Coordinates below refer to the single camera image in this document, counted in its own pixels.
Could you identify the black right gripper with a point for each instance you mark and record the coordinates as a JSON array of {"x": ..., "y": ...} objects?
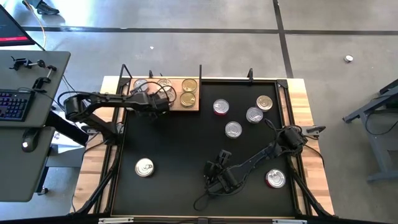
[{"x": 225, "y": 180}]

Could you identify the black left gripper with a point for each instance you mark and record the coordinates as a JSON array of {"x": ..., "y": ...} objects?
[{"x": 149, "y": 102}]

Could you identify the red seafood can silver lid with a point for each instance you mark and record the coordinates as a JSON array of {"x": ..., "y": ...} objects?
[
  {"x": 221, "y": 106},
  {"x": 275, "y": 178},
  {"x": 140, "y": 84}
]

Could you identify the blue seafood can pale lid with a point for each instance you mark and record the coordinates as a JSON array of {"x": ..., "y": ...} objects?
[
  {"x": 144, "y": 167},
  {"x": 171, "y": 96},
  {"x": 164, "y": 82}
]

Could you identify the green seafood can silver lid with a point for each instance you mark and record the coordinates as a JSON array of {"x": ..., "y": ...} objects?
[
  {"x": 254, "y": 114},
  {"x": 233, "y": 129}
]

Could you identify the green seafood can gold lid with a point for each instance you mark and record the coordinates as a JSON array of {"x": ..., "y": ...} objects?
[
  {"x": 187, "y": 99},
  {"x": 189, "y": 85}
]

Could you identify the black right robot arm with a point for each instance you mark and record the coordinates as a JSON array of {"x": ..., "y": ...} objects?
[{"x": 258, "y": 158}]

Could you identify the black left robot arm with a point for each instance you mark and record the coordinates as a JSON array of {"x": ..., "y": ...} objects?
[{"x": 109, "y": 99}]

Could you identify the wooden shelf board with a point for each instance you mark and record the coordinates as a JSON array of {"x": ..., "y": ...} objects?
[{"x": 174, "y": 108}]

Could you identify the black table mat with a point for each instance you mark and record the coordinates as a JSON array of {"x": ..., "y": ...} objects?
[{"x": 174, "y": 193}]

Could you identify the grey side desk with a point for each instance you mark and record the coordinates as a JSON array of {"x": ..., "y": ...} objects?
[{"x": 56, "y": 71}]

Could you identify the black desk clamp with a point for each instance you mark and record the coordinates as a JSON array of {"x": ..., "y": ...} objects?
[
  {"x": 18, "y": 63},
  {"x": 42, "y": 82}
]

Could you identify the black computer mouse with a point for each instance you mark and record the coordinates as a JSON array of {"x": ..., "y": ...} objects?
[{"x": 29, "y": 140}]

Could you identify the backlit black keyboard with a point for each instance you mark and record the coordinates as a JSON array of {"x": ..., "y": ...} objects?
[{"x": 14, "y": 104}]

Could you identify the person's dark shoe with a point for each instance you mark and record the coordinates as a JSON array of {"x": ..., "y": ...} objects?
[{"x": 45, "y": 7}]

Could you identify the black computer monitor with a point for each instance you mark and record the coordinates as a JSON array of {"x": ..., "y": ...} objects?
[{"x": 11, "y": 31}]

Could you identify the grey metal stand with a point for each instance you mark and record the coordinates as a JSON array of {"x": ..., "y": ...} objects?
[{"x": 381, "y": 149}]

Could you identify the small silver can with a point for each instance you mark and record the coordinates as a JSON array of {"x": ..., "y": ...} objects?
[{"x": 348, "y": 58}]

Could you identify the black metal shelf frame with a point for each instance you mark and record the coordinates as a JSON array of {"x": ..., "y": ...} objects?
[{"x": 200, "y": 72}]

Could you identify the silver metal bracket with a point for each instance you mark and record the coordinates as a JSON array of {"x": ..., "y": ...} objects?
[
  {"x": 289, "y": 221},
  {"x": 115, "y": 220}
]

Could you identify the black metal table frame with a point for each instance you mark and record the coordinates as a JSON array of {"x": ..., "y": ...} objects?
[{"x": 281, "y": 84}]

